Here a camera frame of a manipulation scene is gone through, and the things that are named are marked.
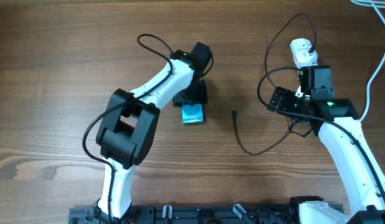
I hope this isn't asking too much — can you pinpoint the white power strip cord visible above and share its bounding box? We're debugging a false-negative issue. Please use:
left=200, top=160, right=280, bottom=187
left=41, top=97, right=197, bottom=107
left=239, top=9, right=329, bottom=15
left=359, top=0, right=385, bottom=123

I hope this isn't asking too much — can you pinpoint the white power strip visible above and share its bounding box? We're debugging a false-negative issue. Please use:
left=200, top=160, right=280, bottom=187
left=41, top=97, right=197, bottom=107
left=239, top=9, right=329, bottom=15
left=290, top=38, right=318, bottom=68

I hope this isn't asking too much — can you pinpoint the smartphone with cyan screen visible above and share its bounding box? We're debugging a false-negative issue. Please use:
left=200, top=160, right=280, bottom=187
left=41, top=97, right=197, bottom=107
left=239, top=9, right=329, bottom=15
left=181, top=104, right=204, bottom=124

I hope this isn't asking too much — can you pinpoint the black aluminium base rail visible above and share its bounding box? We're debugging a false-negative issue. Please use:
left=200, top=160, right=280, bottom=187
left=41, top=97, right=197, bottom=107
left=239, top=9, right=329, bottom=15
left=68, top=203, right=345, bottom=224

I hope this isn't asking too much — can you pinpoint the white charger adapter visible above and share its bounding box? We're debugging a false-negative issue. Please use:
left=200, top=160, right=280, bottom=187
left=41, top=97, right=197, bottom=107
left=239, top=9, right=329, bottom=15
left=294, top=49, right=318, bottom=68

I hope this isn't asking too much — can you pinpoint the black USB charging cable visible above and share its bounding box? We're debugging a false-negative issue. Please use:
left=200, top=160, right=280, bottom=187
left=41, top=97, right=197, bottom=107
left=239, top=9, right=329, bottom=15
left=231, top=12, right=318, bottom=156

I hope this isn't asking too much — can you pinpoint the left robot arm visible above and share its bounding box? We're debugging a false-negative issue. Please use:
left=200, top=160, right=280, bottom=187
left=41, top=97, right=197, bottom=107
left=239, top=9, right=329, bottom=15
left=94, top=42, right=213, bottom=223

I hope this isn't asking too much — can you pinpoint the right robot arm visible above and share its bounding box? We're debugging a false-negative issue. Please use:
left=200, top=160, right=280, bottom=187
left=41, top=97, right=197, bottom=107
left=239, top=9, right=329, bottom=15
left=265, top=65, right=385, bottom=223

